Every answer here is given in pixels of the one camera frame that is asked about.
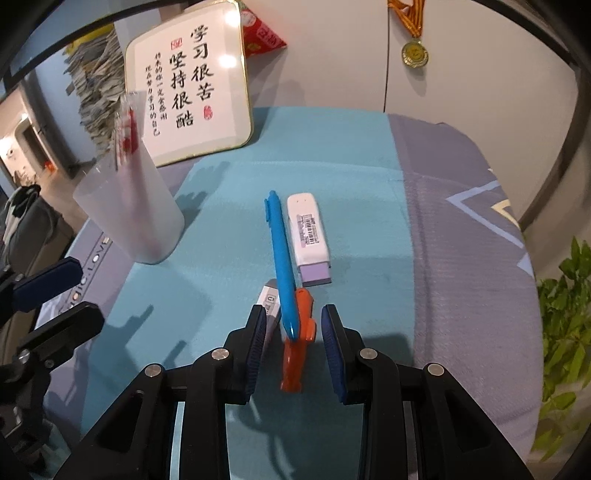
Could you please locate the white cabinet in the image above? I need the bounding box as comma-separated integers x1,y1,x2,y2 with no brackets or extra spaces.
249,0,578,217

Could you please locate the white purple eraser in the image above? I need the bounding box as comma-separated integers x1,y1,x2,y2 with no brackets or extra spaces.
286,193,333,286

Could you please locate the dark grey cloth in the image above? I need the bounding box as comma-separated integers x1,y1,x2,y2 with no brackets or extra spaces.
0,185,75,264

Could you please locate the orange pen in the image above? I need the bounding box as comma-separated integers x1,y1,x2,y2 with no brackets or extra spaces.
279,287,318,394

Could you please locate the green leafy plant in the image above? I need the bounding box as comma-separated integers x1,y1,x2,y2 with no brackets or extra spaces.
531,237,591,462

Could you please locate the small white eraser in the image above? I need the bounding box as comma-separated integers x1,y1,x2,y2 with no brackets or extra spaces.
256,279,282,333

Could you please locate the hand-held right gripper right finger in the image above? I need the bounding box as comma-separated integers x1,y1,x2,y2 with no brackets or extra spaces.
321,304,525,480

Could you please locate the blue pen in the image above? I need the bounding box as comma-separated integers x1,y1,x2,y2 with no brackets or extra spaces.
264,190,301,342

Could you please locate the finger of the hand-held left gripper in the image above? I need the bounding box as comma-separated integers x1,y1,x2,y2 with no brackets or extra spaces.
0,257,83,312
16,302,105,370

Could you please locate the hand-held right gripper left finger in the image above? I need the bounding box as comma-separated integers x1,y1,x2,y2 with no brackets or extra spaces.
54,304,269,480

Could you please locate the gold medal with striped ribbon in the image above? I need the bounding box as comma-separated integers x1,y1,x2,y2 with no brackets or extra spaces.
387,0,431,68

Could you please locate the gold-framed calligraphy plaque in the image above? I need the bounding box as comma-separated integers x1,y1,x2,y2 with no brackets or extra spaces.
124,0,254,168

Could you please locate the red pen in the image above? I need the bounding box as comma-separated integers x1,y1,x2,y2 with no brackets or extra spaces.
113,92,141,169

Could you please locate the blue and grey tablecloth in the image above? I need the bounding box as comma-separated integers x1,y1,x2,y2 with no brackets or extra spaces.
41,107,541,480

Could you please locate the red hanging ornament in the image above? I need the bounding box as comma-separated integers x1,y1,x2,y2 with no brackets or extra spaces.
238,0,287,58

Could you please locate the translucent plastic pen cup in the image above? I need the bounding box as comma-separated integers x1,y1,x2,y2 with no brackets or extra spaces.
73,90,185,265

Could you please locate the stack of papers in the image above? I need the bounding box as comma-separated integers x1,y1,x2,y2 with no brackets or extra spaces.
62,23,127,151

